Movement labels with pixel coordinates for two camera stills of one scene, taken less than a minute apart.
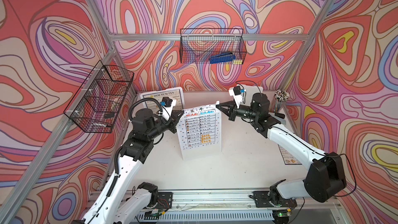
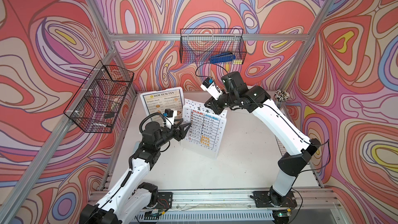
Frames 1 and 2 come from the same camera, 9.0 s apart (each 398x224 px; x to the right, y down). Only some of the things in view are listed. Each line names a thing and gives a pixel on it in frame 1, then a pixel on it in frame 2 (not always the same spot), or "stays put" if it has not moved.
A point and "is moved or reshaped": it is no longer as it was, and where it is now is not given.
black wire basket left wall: x=98 y=103 stays put
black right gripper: x=231 y=112 -> x=213 y=102
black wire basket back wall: x=197 y=45 stays put
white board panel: x=199 y=131 is moved or reshaped
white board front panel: x=175 y=93 stays put
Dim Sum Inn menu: x=174 y=94 stays put
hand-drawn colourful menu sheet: x=199 y=129 stays put
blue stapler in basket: x=222 y=57 stays put
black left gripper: x=172 y=122 -> x=179 y=135
